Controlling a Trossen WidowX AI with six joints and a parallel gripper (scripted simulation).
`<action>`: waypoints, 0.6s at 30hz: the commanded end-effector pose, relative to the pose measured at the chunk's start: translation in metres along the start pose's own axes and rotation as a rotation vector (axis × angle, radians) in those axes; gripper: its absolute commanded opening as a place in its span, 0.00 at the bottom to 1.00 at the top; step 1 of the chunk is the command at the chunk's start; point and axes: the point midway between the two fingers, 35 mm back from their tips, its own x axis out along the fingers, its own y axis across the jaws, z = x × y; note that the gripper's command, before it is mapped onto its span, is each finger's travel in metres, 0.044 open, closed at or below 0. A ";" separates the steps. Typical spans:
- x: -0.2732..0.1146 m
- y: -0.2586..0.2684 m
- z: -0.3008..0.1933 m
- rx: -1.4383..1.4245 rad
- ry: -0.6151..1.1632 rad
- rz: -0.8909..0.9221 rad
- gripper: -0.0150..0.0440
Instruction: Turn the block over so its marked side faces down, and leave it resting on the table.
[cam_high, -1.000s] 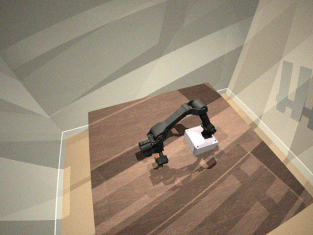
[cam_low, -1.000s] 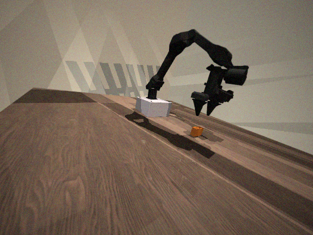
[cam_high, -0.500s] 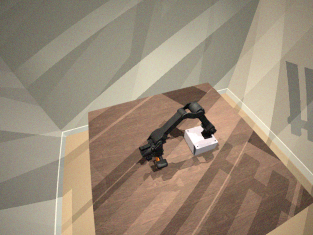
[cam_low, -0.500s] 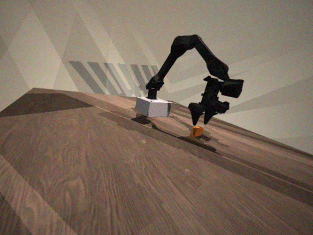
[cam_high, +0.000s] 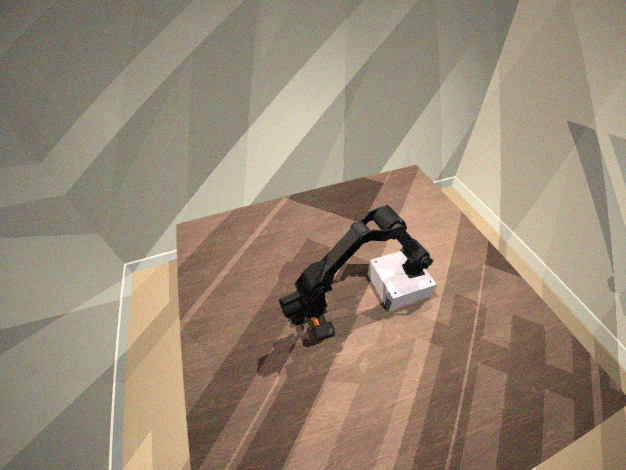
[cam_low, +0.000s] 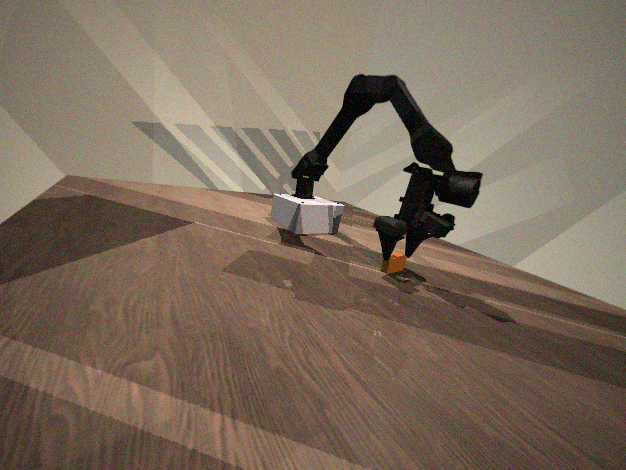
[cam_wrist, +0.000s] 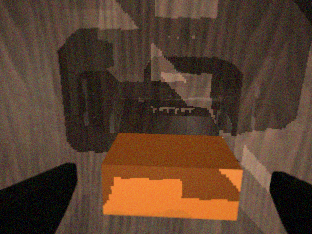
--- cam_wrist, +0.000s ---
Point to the orange block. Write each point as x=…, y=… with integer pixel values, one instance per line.
x=185, y=176

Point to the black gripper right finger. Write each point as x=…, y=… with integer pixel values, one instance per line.
x=292, y=198

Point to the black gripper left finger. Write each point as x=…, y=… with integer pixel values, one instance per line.
x=38, y=204

